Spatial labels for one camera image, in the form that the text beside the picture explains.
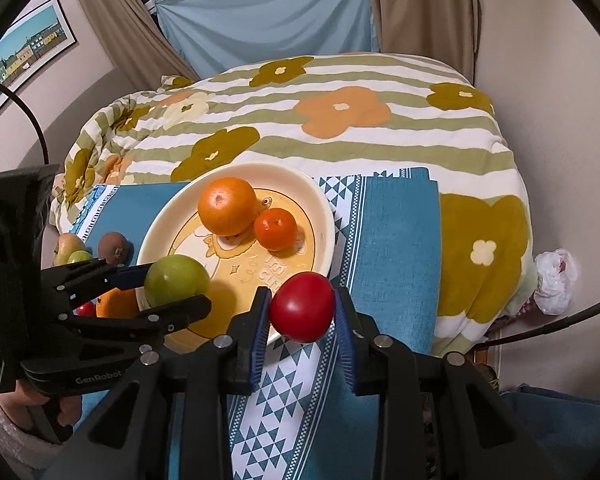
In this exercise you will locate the small orange mandarin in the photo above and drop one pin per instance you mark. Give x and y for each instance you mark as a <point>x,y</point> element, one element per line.
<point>275,229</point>

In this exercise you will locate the teal patterned cloth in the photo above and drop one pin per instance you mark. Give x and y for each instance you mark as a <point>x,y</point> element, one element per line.
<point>303,422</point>

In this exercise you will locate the beige left curtain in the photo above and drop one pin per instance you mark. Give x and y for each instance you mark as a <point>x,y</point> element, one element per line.
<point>134,43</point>

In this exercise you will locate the large orange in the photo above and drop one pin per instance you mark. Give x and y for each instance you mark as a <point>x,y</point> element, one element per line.
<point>228,206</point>

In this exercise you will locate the beige curtain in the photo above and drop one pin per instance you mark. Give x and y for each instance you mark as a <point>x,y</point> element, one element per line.
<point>134,43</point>
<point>447,30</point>

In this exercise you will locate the brown kiwi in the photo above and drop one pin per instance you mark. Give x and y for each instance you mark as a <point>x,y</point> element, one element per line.
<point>114,248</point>

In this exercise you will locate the white plastic bag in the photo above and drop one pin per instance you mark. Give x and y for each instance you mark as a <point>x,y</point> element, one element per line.
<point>557,274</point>

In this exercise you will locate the small red tomato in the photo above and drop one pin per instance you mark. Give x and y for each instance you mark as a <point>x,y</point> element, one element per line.
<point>88,310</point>

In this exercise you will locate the person's left hand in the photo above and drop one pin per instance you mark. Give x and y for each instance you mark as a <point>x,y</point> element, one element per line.
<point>16,405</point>

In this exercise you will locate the beige right curtain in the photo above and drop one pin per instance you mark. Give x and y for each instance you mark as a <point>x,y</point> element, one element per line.
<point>447,30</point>

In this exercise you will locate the red-yellow apple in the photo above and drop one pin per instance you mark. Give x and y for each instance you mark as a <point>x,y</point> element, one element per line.
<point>66,245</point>

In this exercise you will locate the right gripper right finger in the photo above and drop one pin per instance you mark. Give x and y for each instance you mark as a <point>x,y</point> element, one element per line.
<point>376,364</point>

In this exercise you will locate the small green apple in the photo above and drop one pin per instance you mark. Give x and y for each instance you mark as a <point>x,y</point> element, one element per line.
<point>80,256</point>

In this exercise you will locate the large red tomato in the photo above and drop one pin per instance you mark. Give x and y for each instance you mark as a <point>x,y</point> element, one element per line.
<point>303,307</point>

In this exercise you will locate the cream cartoon plate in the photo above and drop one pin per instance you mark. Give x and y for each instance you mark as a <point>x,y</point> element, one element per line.
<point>237,266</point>

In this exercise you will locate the light blue sheet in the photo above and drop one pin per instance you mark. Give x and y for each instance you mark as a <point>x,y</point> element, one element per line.
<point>216,35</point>

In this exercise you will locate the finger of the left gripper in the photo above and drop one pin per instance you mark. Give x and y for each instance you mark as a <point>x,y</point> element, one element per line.
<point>178,315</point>
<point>77,283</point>

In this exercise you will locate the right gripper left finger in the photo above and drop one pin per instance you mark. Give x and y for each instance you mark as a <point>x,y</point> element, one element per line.
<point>227,365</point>

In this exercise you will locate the framed city picture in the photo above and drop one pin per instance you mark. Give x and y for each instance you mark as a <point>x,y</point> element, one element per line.
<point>32,42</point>

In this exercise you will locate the floral striped duvet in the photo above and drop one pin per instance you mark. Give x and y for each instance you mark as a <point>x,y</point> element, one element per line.
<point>331,116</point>

